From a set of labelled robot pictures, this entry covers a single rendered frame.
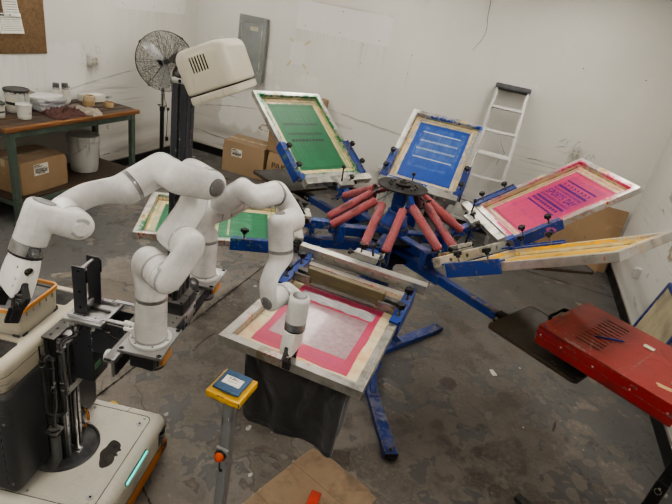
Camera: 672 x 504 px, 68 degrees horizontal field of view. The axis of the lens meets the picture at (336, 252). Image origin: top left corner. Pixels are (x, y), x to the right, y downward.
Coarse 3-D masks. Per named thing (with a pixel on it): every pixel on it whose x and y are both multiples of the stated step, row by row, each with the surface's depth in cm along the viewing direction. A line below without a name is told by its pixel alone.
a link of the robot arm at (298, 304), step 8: (288, 288) 172; (296, 288) 173; (296, 296) 168; (304, 296) 169; (288, 304) 169; (296, 304) 166; (304, 304) 167; (288, 312) 170; (296, 312) 168; (304, 312) 169; (288, 320) 170; (296, 320) 169; (304, 320) 171
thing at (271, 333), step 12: (300, 288) 234; (312, 288) 236; (312, 300) 227; (276, 312) 213; (312, 312) 218; (324, 312) 219; (276, 324) 205; (312, 324) 209; (252, 336) 195; (264, 336) 196; (276, 336) 198; (312, 336) 202; (300, 348) 193
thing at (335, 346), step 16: (352, 304) 230; (336, 320) 215; (352, 320) 218; (320, 336) 203; (336, 336) 205; (352, 336) 207; (368, 336) 209; (304, 352) 192; (320, 352) 193; (336, 352) 195; (352, 352) 197; (336, 368) 186
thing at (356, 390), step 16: (336, 272) 247; (384, 288) 241; (256, 304) 209; (240, 320) 197; (224, 336) 186; (240, 336) 188; (384, 336) 205; (256, 352) 183; (272, 352) 183; (384, 352) 200; (304, 368) 178; (320, 368) 179; (368, 368) 184; (336, 384) 175; (352, 384) 175
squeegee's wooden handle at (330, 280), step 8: (312, 272) 232; (320, 272) 231; (328, 272) 231; (312, 280) 234; (320, 280) 232; (328, 280) 230; (336, 280) 229; (344, 280) 227; (352, 280) 228; (336, 288) 230; (344, 288) 229; (352, 288) 227; (360, 288) 226; (368, 288) 224; (376, 288) 225; (360, 296) 227; (368, 296) 226; (376, 296) 224; (384, 296) 224; (376, 304) 226
